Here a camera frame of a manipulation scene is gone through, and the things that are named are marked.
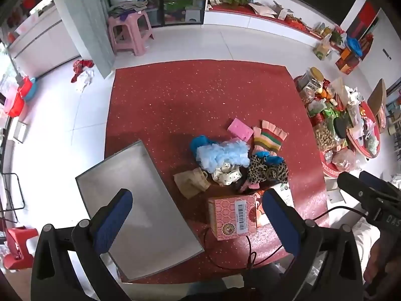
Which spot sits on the grey metal box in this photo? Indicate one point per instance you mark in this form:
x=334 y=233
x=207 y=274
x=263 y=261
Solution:
x=147 y=194

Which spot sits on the red plastic stool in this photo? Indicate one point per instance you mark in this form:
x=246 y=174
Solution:
x=20 y=247

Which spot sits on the blue plastic bag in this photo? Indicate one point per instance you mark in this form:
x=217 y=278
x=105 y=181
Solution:
x=355 y=45

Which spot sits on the pink and black cloth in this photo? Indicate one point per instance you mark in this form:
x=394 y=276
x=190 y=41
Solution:
x=247 y=184

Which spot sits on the pink sponge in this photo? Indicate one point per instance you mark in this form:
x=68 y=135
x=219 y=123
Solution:
x=239 y=129

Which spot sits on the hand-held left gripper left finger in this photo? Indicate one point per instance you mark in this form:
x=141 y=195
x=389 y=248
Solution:
x=112 y=222

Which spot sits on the small white stool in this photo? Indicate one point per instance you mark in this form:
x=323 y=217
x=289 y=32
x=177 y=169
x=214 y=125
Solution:
x=192 y=15

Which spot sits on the yellow lid jar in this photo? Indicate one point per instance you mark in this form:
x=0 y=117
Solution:
x=311 y=81

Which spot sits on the red speckled tablecloth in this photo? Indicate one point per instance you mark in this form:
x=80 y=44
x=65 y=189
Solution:
x=188 y=100

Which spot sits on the white padded cloth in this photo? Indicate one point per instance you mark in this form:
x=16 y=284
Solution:
x=365 y=244

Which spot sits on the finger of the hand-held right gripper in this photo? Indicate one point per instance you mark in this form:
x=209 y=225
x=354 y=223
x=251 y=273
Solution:
x=354 y=188
x=376 y=183

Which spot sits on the white low cabinet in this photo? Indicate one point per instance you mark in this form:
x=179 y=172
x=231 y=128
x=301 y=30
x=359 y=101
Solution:
x=250 y=18

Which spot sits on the beige sock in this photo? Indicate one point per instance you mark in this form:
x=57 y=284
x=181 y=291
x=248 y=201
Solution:
x=191 y=182

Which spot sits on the folded cloths pile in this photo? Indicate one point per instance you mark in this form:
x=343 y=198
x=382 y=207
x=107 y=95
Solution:
x=128 y=8

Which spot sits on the large peanut jar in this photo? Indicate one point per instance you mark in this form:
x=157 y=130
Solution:
x=324 y=138

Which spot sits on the red plastic bucket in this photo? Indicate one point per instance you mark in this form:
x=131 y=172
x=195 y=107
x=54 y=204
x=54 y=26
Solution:
x=14 y=100

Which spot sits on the leopard print cloth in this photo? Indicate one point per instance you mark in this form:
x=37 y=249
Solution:
x=266 y=172

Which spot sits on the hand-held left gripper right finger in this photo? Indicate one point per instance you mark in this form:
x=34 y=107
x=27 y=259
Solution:
x=280 y=222

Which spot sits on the fox printed white bag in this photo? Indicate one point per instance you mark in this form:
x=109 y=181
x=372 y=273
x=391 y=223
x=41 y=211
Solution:
x=283 y=191

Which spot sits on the blue mesh cloth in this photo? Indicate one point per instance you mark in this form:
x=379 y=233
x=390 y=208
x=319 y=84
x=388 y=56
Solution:
x=271 y=159
x=197 y=145

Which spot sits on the pink plastic stool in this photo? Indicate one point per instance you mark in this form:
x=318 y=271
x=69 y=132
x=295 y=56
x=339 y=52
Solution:
x=131 y=31

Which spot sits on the orange carton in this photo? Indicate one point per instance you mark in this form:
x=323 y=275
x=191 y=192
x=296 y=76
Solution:
x=346 y=61

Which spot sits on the red cloth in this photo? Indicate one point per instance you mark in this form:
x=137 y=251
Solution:
x=82 y=67

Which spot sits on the wooden chair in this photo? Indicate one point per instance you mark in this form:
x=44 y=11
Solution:
x=377 y=95

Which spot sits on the green and white carton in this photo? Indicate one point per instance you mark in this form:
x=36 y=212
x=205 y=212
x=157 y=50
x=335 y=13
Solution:
x=322 y=48

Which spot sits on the pink printed carton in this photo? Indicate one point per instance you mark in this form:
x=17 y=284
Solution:
x=228 y=213

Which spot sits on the blue plastic basin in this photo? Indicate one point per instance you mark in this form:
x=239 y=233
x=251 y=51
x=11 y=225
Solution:
x=32 y=89

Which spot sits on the person's right hand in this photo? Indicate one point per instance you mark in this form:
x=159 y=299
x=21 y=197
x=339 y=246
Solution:
x=376 y=263

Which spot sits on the white dotted cloth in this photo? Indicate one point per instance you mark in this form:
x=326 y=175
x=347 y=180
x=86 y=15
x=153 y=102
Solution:
x=225 y=175

